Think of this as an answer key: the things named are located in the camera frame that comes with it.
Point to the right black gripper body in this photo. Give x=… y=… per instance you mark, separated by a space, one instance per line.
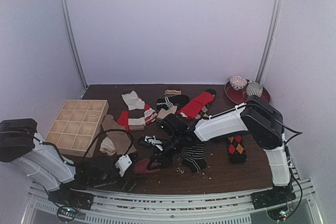
x=163 y=156

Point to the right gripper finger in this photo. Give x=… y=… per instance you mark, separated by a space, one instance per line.
x=155 y=162
x=166 y=160

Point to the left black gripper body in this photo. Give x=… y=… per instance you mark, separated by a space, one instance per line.
x=98 y=183

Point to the purple magenta striped sock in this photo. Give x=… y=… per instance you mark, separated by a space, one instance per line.
x=141 y=167

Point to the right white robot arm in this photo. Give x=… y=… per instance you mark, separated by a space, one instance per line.
x=255 y=117

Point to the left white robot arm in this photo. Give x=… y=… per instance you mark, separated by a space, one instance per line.
x=21 y=145

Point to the red beige striped socks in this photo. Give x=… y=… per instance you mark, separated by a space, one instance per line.
x=138 y=115

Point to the brown beige sock pair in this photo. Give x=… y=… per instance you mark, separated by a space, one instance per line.
x=114 y=142

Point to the red sock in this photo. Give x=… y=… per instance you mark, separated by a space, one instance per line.
x=194 y=107

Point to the black striped ankle sock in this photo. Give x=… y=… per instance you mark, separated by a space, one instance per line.
x=194 y=157

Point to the tan ankle sock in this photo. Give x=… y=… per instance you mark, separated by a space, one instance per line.
x=163 y=113

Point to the brown argyle sock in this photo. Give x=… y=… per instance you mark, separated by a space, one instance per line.
x=203 y=113

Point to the black white striped sock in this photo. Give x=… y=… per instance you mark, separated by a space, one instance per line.
x=167 y=102

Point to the beige striped folded sock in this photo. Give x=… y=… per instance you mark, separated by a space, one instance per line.
x=172 y=92

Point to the wooden compartment box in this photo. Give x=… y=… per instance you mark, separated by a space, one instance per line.
x=76 y=125

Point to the black orange argyle sock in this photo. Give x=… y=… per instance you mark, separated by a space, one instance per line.
x=236 y=149

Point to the red round plate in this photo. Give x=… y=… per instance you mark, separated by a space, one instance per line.
x=240 y=96

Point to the patterned white bowl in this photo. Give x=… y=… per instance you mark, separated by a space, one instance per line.
x=237 y=82

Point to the striped grey cup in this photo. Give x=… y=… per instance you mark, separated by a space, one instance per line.
x=254 y=88

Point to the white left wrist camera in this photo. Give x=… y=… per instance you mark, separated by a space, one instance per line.
x=123 y=163

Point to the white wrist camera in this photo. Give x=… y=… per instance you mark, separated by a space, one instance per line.
x=123 y=163
x=149 y=141

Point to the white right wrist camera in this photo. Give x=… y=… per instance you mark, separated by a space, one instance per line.
x=149 y=141

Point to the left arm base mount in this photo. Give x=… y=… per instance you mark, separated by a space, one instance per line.
x=69 y=203

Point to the aluminium front rail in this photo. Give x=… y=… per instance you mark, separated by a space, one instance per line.
x=116 y=207

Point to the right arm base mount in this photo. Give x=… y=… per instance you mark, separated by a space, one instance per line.
x=278 y=201

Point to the right aluminium corner post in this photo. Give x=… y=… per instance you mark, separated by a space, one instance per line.
x=270 y=41

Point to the aluminium corner post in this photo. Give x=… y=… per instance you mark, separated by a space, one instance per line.
x=72 y=43
x=270 y=41

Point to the left aluminium corner post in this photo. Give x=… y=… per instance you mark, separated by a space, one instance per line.
x=72 y=43

